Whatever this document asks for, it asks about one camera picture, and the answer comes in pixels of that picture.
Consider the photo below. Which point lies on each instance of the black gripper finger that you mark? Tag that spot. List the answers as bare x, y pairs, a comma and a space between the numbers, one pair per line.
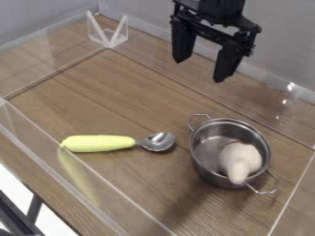
228, 61
183, 39

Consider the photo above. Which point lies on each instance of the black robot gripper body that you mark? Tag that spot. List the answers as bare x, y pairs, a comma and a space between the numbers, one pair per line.
218, 21

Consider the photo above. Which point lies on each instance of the stainless steel pot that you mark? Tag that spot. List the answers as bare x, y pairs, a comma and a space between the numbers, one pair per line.
212, 134

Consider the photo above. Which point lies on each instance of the white plush mushroom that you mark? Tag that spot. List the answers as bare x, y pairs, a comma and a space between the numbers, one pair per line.
240, 160

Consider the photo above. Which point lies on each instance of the black metal table leg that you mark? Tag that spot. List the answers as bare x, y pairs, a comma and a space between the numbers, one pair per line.
21, 223

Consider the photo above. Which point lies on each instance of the yellow handled metal spoon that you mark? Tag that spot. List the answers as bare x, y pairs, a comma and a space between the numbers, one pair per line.
157, 142

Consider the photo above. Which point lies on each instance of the clear acrylic enclosure wall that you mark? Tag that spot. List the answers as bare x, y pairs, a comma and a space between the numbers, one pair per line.
95, 75

